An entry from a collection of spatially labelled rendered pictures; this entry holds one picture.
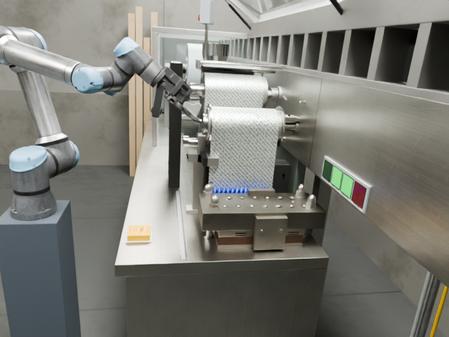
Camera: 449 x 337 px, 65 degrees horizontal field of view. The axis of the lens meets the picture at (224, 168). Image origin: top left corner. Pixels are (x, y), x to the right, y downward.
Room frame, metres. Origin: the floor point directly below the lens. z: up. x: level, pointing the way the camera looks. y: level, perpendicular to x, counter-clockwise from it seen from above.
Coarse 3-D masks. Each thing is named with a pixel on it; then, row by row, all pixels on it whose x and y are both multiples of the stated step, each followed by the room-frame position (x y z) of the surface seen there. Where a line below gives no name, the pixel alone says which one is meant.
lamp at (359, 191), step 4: (356, 184) 0.84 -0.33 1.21; (356, 188) 0.83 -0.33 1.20; (360, 188) 0.82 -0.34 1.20; (364, 188) 0.80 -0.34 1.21; (356, 192) 0.83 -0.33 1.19; (360, 192) 0.81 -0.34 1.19; (364, 192) 0.80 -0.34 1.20; (352, 196) 0.84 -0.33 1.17; (356, 196) 0.83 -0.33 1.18; (360, 196) 0.81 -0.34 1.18; (352, 200) 0.84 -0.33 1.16; (356, 200) 0.82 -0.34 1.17; (360, 200) 0.81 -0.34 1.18; (360, 204) 0.80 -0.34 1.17
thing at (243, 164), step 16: (224, 144) 1.18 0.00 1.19; (240, 144) 1.19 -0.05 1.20; (256, 144) 1.20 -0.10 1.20; (272, 144) 1.21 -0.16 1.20; (224, 160) 1.18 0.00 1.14; (240, 160) 1.19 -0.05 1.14; (256, 160) 1.20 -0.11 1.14; (272, 160) 1.21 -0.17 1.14; (224, 176) 1.18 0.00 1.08; (240, 176) 1.19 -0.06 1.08; (256, 176) 1.20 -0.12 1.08; (272, 176) 1.21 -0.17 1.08
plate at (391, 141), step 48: (288, 96) 1.42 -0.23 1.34; (336, 96) 1.03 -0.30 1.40; (384, 96) 0.81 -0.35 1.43; (288, 144) 1.36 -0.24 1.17; (336, 144) 0.98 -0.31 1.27; (384, 144) 0.77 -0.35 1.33; (432, 144) 0.64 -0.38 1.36; (336, 192) 0.94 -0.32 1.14; (384, 192) 0.74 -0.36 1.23; (432, 192) 0.61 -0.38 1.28; (432, 240) 0.58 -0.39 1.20
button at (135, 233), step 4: (132, 228) 1.04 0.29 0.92; (136, 228) 1.04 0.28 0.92; (140, 228) 1.05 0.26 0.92; (144, 228) 1.05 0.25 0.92; (148, 228) 1.05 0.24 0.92; (128, 232) 1.02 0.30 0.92; (132, 232) 1.02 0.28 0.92; (136, 232) 1.02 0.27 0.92; (140, 232) 1.02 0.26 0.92; (144, 232) 1.02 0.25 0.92; (148, 232) 1.02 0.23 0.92; (128, 236) 1.00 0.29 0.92; (132, 236) 1.00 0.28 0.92; (136, 236) 1.00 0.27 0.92; (140, 236) 1.00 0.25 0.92; (144, 236) 1.00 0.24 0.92; (148, 236) 1.01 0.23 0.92; (128, 240) 1.00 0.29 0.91; (132, 240) 1.00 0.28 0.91; (136, 240) 1.00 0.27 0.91; (140, 240) 1.00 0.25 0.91; (144, 240) 1.00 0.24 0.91; (148, 240) 1.01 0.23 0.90
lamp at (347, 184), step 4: (344, 176) 0.90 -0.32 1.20; (344, 180) 0.90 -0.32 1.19; (348, 180) 0.88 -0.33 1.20; (352, 180) 0.86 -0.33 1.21; (344, 184) 0.89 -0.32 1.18; (348, 184) 0.87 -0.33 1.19; (352, 184) 0.85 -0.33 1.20; (344, 188) 0.89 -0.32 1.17; (348, 188) 0.87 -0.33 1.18; (344, 192) 0.88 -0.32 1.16; (348, 192) 0.87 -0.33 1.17; (348, 196) 0.86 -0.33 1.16
